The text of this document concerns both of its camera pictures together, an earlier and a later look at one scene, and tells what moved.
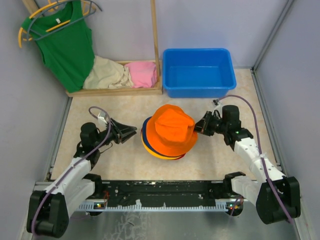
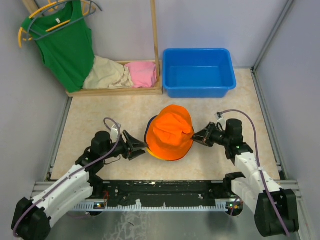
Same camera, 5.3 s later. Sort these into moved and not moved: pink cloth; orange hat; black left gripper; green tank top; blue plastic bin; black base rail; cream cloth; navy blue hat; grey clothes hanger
Moved: orange hat; navy blue hat; black left gripper
Not moved: black base rail; grey clothes hanger; pink cloth; green tank top; blue plastic bin; cream cloth
